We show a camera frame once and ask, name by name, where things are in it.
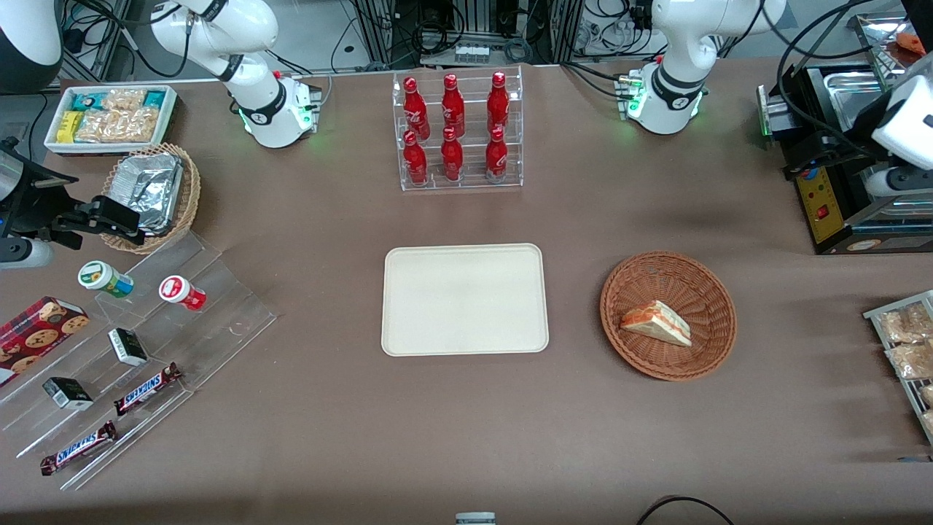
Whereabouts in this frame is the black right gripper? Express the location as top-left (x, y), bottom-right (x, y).
top-left (0, 142), bottom-right (144, 251)

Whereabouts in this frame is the triangle sandwich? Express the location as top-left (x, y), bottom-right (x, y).
top-left (620, 300), bottom-right (693, 348)

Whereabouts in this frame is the red chocolate chip cookie box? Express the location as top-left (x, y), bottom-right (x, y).
top-left (0, 295), bottom-right (90, 387)

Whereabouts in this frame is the silver foil packet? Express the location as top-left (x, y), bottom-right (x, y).
top-left (109, 153), bottom-right (184, 236)

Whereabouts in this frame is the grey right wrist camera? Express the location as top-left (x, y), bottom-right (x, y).
top-left (0, 237), bottom-right (55, 269)

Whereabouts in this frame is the Snickers chocolate bar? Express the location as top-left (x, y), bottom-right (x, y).
top-left (113, 362), bottom-right (183, 416)
top-left (40, 421), bottom-right (117, 476)

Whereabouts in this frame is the cream plastic tray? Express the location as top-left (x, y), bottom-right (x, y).
top-left (380, 243), bottom-right (550, 358)

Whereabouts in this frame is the black machine with yellow panel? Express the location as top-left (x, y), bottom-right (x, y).
top-left (757, 62), bottom-right (933, 256)

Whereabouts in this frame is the clear bag of cookies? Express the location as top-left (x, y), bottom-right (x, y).
top-left (102, 87), bottom-right (147, 112)
top-left (75, 108), bottom-right (160, 143)

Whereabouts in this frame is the clear acrylic bottle rack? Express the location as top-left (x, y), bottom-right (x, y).
top-left (391, 64), bottom-right (524, 193)

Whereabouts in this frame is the light wicker basket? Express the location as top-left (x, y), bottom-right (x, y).
top-left (100, 142), bottom-right (201, 254)

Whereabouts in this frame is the clear acrylic stepped stand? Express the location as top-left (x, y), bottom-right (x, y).
top-left (0, 230), bottom-right (278, 491)

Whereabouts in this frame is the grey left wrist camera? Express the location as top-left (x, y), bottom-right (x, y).
top-left (866, 166), bottom-right (933, 198)

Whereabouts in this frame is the green lidded snack cup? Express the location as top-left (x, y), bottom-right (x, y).
top-left (78, 260), bottom-right (135, 298)

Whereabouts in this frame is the thick black cable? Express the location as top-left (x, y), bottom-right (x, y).
top-left (775, 0), bottom-right (886, 158)

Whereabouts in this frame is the red cola bottle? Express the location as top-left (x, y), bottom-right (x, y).
top-left (485, 125), bottom-right (509, 183)
top-left (441, 74), bottom-right (466, 138)
top-left (440, 127), bottom-right (464, 182)
top-left (402, 130), bottom-right (429, 185)
top-left (487, 71), bottom-right (510, 134)
top-left (403, 77), bottom-right (431, 141)

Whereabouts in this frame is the white rectangular snack bin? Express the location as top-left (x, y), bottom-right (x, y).
top-left (44, 85), bottom-right (179, 157)

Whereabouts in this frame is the brown wicker basket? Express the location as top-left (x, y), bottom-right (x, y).
top-left (599, 251), bottom-right (738, 382)

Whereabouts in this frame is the shiny metal tray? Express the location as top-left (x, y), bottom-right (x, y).
top-left (853, 11), bottom-right (933, 92)

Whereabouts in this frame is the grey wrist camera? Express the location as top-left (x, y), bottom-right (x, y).
top-left (0, 237), bottom-right (55, 269)
top-left (866, 166), bottom-right (933, 198)

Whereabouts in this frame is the grey wire rack tray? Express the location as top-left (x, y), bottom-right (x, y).
top-left (864, 290), bottom-right (933, 446)

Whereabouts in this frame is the thin black cable loop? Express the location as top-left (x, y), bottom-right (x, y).
top-left (636, 496), bottom-right (737, 525)

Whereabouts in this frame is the red lidded snack cup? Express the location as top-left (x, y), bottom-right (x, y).
top-left (159, 275), bottom-right (207, 312)

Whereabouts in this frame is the small black carton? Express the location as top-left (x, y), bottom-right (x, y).
top-left (42, 377), bottom-right (94, 411)
top-left (108, 328), bottom-right (149, 367)

